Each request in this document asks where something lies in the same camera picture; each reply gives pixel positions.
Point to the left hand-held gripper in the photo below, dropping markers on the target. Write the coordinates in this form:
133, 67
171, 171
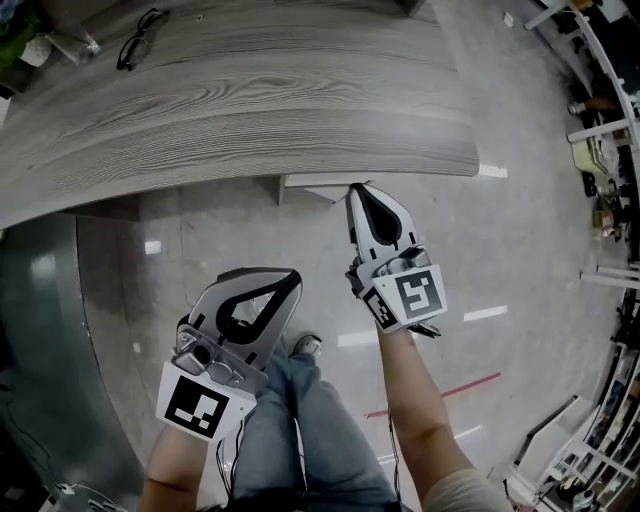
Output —
200, 405

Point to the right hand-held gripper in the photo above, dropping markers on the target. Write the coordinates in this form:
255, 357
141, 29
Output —
415, 295

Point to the person's right forearm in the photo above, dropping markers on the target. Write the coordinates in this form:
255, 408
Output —
420, 410

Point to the person's left forearm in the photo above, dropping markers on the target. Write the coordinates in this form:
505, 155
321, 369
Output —
175, 465

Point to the wooden work table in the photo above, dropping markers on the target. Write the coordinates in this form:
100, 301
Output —
250, 100

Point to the white office desk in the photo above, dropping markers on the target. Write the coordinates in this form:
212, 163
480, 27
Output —
600, 65

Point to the person's grey shoe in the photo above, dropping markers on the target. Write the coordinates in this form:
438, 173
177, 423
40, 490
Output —
307, 345

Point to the person's blue jeans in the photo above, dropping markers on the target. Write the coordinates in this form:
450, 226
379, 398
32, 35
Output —
320, 440

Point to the curved grey partition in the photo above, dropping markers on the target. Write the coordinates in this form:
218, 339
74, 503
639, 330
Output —
50, 350

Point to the person's white shirt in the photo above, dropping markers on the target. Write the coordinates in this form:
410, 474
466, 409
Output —
465, 492

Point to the black eyeglasses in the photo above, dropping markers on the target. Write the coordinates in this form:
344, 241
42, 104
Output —
140, 40

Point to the white shelf rack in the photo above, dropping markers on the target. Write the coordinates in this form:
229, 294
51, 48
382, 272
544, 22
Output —
600, 450

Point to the clear plastic container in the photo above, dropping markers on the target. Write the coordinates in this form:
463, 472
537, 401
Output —
75, 45

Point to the white vase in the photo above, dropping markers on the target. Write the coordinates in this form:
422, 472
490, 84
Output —
37, 52

